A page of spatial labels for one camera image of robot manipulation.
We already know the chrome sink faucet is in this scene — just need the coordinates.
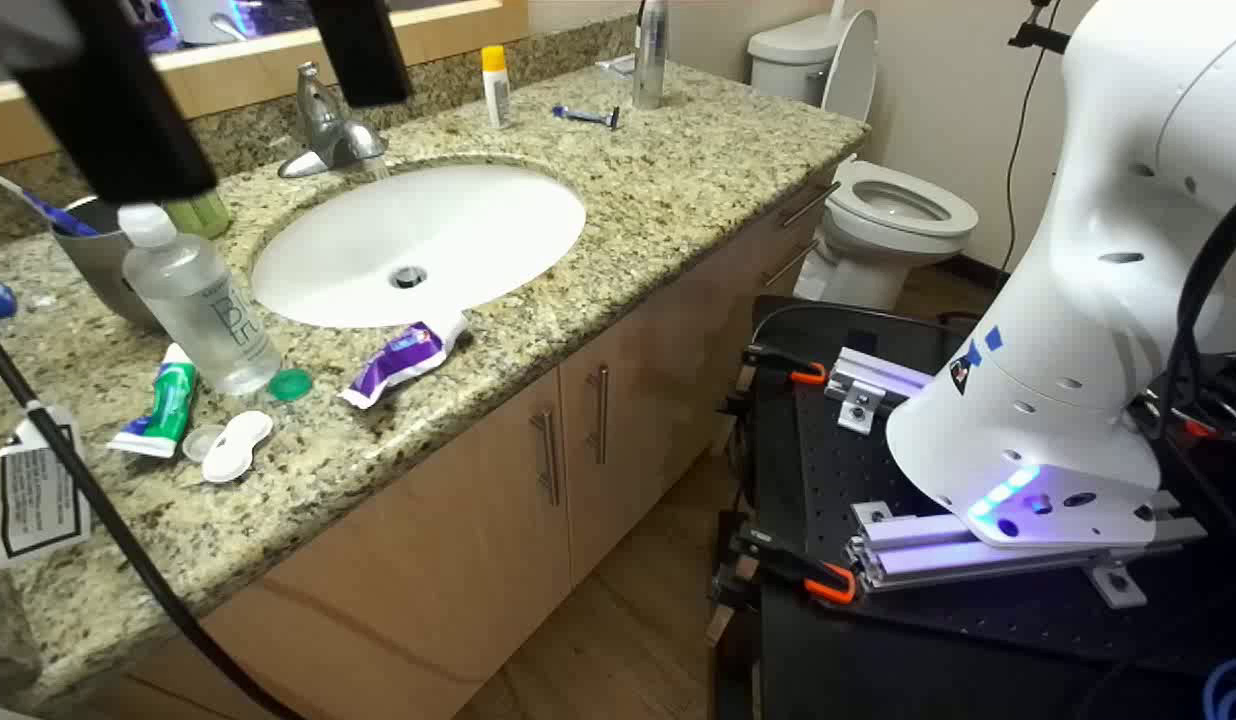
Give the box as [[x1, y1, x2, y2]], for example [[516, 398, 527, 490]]
[[272, 57, 390, 186]]

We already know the blue toothbrush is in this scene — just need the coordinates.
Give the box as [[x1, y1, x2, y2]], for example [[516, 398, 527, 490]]
[[0, 159, 105, 239]]

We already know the wood framed mirror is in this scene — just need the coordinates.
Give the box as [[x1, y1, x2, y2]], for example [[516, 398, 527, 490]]
[[0, 0, 530, 171]]

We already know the white bottle with yellow cap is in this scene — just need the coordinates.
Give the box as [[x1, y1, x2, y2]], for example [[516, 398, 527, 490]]
[[476, 42, 516, 133]]

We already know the grey metal cup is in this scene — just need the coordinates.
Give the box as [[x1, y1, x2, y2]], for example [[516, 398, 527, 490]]
[[47, 197, 168, 338]]

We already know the white oval sink basin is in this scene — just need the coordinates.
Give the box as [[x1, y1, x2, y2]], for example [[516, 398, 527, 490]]
[[248, 155, 591, 333]]

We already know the clear bottle with white cap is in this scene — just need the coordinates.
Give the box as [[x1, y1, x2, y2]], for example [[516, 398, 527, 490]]
[[112, 201, 283, 403]]

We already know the blue razor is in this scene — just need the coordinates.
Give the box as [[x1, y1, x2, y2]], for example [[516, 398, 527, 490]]
[[549, 99, 624, 133]]

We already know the silver metal bottle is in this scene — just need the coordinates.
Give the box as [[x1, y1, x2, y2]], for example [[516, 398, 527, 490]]
[[627, 0, 671, 112]]

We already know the green toothpaste tube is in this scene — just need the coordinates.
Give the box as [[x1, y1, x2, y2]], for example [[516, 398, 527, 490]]
[[105, 342, 202, 464]]

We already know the purple toothpaste tube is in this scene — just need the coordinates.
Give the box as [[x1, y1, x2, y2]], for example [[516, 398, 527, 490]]
[[334, 312, 476, 416]]

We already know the small green cap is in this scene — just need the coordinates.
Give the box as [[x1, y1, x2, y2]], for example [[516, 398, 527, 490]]
[[265, 365, 314, 408]]

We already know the clear round lid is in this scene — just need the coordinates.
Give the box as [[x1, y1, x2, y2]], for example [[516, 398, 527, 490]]
[[175, 421, 226, 470]]

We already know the white floss container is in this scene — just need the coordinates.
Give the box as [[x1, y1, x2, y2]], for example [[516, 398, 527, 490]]
[[196, 408, 280, 490]]

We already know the wooden vanity cabinet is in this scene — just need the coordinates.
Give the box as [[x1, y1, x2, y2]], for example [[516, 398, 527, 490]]
[[106, 165, 864, 720]]

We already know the black clamp with orange grip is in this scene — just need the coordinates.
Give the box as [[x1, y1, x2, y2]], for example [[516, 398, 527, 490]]
[[719, 530, 864, 611], [738, 342, 830, 398]]

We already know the white toilet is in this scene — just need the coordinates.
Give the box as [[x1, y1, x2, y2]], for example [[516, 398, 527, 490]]
[[743, 8, 984, 312]]

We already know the black robot table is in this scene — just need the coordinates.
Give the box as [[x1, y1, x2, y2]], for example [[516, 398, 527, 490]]
[[711, 294, 1236, 720]]

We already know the white paper cable tag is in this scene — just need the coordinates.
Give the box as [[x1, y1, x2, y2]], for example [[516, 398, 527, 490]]
[[0, 403, 86, 575]]

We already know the thick black camera cable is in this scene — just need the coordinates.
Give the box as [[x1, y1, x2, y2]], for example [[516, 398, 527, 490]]
[[0, 317, 309, 720]]

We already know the metal cabinet door handle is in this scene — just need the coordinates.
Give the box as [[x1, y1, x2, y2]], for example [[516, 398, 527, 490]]
[[584, 358, 614, 474], [527, 402, 569, 511]]

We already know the metal drawer handle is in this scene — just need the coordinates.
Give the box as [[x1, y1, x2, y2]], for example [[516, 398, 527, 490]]
[[771, 180, 830, 232]]

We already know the aluminium mounting rail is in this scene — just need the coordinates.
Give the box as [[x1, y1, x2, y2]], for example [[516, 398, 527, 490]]
[[846, 497, 1206, 616], [824, 343, 935, 441]]

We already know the thin black cord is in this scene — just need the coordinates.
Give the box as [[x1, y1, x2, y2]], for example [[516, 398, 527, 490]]
[[995, 49, 1050, 271]]

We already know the black bracket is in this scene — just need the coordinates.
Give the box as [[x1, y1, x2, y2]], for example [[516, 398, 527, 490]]
[[1005, 0, 1076, 60]]

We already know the blue cable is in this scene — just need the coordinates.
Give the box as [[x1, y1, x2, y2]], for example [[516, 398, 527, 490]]
[[1198, 654, 1236, 720]]

